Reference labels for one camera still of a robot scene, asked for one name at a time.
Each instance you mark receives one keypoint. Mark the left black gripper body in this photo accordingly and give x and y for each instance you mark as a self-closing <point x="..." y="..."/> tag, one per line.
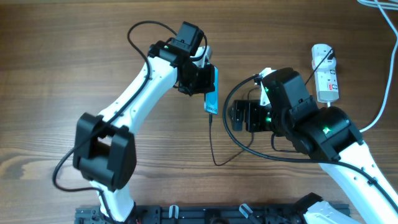
<point x="198" y="79"/>

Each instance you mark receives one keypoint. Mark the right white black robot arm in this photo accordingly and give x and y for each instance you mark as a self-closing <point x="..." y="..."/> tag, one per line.
<point x="327" y="136"/>

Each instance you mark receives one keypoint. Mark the blue screen smartphone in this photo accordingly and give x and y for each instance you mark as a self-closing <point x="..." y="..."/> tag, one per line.
<point x="211" y="98"/>

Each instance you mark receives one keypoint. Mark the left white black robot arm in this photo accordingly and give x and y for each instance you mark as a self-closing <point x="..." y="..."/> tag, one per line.
<point x="105" y="151"/>

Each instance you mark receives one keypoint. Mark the white power strip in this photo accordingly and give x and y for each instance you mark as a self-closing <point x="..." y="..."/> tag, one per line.
<point x="324" y="66"/>

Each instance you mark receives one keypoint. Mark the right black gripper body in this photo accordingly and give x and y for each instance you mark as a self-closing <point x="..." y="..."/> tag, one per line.
<point x="259" y="116"/>

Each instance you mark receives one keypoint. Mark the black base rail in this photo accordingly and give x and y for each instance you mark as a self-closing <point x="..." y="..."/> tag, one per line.
<point x="275" y="213"/>

